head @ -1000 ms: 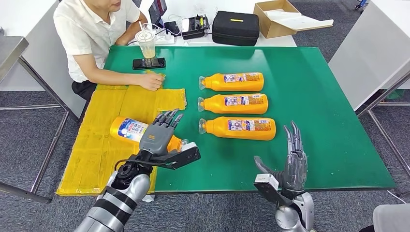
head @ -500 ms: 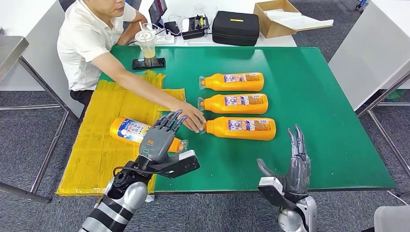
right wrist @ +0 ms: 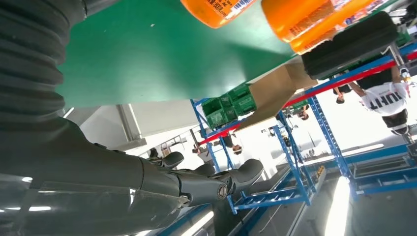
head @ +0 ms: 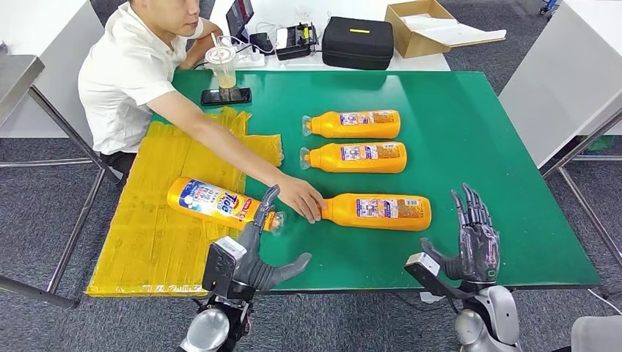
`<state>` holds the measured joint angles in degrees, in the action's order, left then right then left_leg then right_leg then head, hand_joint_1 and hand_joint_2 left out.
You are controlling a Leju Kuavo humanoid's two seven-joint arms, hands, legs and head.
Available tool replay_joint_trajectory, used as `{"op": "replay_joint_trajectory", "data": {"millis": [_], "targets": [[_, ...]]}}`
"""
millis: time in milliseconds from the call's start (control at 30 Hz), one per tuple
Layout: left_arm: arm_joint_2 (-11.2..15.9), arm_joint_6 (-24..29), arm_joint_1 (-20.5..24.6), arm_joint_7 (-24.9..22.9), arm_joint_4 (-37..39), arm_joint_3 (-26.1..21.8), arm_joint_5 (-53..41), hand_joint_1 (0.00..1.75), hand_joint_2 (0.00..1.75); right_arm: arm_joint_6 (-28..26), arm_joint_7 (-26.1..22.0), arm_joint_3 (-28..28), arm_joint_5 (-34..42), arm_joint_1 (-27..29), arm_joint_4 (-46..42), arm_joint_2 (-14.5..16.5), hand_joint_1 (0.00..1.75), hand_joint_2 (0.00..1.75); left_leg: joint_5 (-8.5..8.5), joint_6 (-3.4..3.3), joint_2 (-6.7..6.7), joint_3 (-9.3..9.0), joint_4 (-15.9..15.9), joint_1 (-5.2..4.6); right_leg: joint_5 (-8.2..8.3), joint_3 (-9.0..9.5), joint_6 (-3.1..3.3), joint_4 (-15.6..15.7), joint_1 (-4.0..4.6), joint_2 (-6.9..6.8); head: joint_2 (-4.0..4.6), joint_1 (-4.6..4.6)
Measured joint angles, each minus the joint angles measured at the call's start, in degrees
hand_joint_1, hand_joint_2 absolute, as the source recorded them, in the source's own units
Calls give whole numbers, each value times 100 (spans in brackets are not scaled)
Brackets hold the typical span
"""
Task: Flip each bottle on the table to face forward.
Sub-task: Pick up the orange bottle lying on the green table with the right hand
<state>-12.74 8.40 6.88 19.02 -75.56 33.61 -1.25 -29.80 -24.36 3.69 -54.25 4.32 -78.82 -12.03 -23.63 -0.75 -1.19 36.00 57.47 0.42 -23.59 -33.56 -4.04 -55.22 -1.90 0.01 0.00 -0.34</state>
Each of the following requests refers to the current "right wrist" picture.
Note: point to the red metal beam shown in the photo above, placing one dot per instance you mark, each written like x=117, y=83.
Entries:
x=342, y=81

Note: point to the brown cardboard box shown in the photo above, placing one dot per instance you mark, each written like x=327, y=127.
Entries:
x=273, y=91

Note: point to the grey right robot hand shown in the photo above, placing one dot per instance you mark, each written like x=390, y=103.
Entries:
x=81, y=182

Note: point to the green plastic crate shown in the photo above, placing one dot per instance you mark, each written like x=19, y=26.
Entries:
x=242, y=101
x=215, y=112

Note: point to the blue metal shelving rack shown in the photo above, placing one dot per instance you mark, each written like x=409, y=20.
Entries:
x=327, y=136

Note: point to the person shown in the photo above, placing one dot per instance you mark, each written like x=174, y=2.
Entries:
x=203, y=155
x=303, y=113
x=235, y=145
x=384, y=97

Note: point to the black carrying case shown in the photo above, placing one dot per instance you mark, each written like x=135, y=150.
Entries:
x=348, y=49

